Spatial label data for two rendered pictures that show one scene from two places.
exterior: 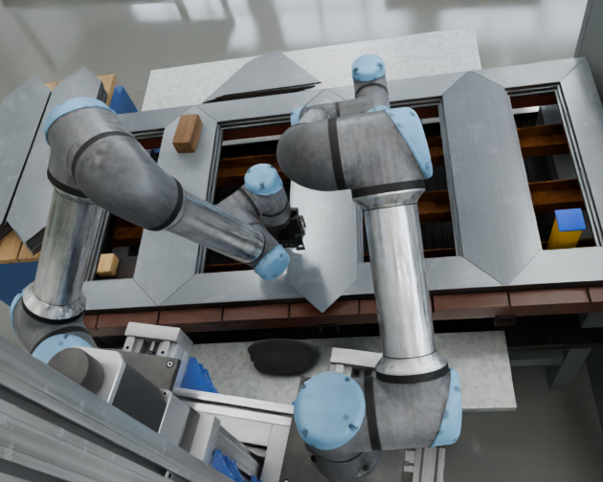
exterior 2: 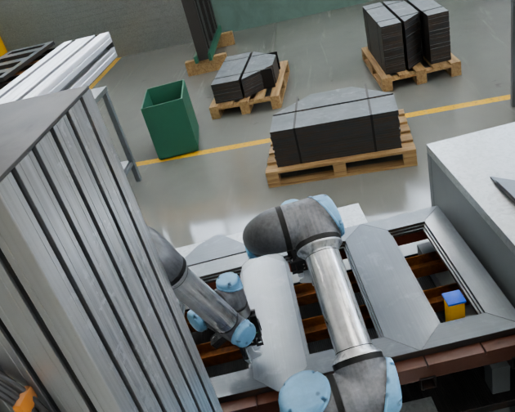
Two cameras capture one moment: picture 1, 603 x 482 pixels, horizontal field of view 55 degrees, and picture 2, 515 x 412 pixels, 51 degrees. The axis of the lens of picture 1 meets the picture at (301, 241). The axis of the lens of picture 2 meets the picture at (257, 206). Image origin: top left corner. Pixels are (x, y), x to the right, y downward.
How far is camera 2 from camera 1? 0.54 m
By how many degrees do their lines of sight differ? 28
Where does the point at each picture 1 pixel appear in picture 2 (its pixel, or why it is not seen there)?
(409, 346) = (352, 338)
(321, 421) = (300, 400)
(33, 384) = (153, 256)
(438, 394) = (379, 368)
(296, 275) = (258, 372)
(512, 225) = (414, 311)
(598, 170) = (465, 267)
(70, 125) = not seen: hidden behind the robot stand
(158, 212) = (172, 270)
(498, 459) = not seen: outside the picture
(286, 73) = (228, 246)
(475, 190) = (382, 293)
